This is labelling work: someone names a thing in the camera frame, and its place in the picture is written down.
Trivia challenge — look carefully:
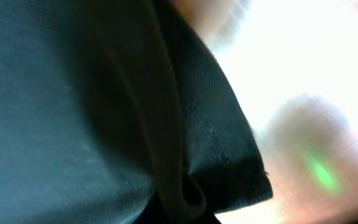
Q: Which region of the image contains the black t-shirt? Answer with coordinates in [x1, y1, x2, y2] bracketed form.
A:
[0, 0, 273, 223]

